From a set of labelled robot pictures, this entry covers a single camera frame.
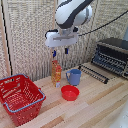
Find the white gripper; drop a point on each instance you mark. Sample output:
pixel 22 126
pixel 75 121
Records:
pixel 61 39

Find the white black Franka robot arm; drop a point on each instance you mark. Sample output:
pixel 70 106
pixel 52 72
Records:
pixel 68 13

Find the black toaster oven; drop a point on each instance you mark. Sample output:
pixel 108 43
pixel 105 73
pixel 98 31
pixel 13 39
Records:
pixel 113 56

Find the blue mug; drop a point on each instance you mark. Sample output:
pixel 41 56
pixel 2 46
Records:
pixel 74 77

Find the red bowl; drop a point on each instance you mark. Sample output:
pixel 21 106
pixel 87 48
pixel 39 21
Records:
pixel 70 92

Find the red plastic shopping basket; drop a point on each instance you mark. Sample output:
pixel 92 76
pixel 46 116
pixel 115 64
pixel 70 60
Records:
pixel 20 98

